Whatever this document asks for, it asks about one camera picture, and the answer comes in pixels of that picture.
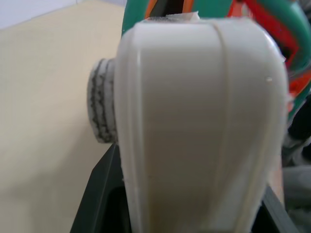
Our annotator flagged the orange and teal backpack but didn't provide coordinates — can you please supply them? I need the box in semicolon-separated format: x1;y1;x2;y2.
121;0;311;233

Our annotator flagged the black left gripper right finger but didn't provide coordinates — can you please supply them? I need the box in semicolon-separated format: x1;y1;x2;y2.
259;182;299;233

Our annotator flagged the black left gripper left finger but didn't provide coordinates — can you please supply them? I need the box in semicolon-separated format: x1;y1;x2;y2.
70;144;134;233

